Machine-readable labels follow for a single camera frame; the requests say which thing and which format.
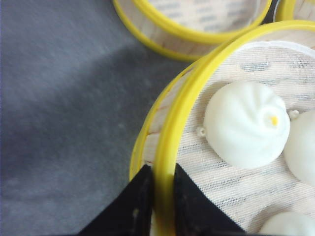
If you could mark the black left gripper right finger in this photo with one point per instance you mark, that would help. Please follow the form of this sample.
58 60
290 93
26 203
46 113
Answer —
195 214

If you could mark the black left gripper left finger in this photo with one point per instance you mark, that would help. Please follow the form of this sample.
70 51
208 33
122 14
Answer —
130 213

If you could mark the bamboo steamer basket with buns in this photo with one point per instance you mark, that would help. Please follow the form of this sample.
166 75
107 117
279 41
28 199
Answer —
159 139

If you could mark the white gauze steamer liner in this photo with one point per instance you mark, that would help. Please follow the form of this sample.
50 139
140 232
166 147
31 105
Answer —
251 197

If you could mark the white bun bottom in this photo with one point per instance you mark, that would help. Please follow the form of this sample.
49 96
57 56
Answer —
289 224

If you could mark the white bun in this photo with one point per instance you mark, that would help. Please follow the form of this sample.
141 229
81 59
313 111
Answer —
299 151
246 124
289 224

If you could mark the white bun left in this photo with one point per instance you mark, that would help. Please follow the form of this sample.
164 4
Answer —
246 124

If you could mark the white bun right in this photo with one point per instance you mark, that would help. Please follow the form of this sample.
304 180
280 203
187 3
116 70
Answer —
299 151

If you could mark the empty bamboo steamer basket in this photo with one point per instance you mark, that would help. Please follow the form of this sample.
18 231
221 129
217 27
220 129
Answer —
189 29

